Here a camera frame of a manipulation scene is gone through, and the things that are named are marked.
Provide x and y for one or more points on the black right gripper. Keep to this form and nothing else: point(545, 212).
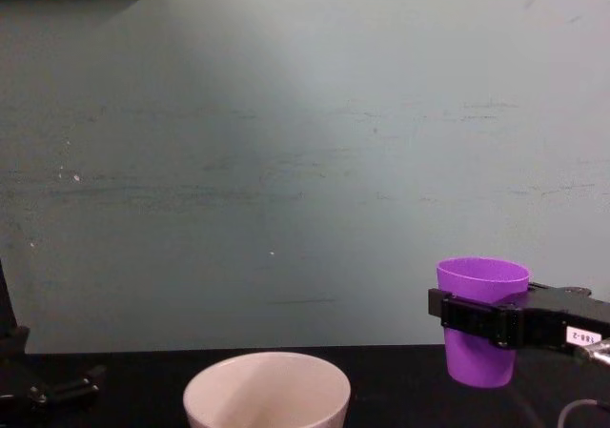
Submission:
point(548, 320)

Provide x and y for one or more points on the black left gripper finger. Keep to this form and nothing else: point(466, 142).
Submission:
point(67, 387)
point(8, 313)

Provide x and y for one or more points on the purple plastic cup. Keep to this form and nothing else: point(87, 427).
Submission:
point(481, 366)

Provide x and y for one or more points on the black table cloth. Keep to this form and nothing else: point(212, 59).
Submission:
point(405, 390)

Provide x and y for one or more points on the white ceramic cup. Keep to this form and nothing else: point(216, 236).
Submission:
point(267, 390)

